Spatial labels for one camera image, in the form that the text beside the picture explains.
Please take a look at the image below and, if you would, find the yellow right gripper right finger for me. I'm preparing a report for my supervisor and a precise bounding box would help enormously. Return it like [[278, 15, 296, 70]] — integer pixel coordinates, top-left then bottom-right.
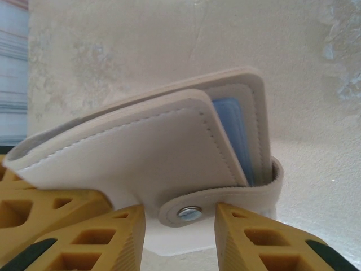
[[214, 203, 355, 271]]

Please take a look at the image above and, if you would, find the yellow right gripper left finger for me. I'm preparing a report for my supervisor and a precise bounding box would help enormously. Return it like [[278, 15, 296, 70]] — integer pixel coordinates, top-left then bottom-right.
[[0, 205, 147, 271]]

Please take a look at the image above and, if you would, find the beige leather card holder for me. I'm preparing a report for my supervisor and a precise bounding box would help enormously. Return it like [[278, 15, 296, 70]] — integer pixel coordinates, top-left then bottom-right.
[[4, 67, 285, 230]]

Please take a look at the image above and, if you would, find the striped corrugated side panel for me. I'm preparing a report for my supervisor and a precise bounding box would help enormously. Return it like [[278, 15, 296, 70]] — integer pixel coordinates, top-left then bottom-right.
[[0, 0, 30, 145]]

